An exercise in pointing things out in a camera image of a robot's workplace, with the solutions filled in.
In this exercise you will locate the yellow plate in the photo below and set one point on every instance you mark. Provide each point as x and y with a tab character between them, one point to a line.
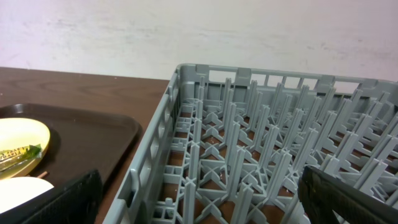
20	132

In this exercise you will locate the white bowl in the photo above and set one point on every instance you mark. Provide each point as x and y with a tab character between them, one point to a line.
18	190

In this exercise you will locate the grey dishwasher rack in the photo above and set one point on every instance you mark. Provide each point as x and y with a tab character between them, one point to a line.
228	145

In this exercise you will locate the dark brown serving tray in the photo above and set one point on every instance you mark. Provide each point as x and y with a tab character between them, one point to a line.
80	140

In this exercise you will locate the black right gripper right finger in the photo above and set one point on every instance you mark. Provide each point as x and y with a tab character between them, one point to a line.
323	197

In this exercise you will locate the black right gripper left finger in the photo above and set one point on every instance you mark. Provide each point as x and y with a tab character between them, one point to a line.
76	201

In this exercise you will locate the green snack wrapper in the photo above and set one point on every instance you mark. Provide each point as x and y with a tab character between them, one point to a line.
14	157

